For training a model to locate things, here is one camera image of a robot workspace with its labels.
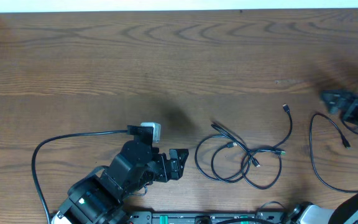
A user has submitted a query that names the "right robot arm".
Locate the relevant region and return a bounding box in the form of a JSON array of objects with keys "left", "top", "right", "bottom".
[{"left": 282, "top": 90, "right": 358, "bottom": 223}]

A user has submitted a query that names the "short black USB cable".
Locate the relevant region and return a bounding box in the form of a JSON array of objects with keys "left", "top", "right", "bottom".
[{"left": 308, "top": 112, "right": 358, "bottom": 194}]

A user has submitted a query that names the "left camera cable black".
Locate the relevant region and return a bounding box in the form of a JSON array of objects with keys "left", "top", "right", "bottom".
[{"left": 32, "top": 130, "right": 127, "bottom": 223}]

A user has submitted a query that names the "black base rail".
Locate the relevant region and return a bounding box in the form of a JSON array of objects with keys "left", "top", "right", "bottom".
[{"left": 124, "top": 210, "right": 287, "bottom": 224}]

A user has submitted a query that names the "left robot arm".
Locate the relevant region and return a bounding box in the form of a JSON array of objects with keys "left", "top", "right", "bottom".
[{"left": 51, "top": 137, "right": 189, "bottom": 223}]

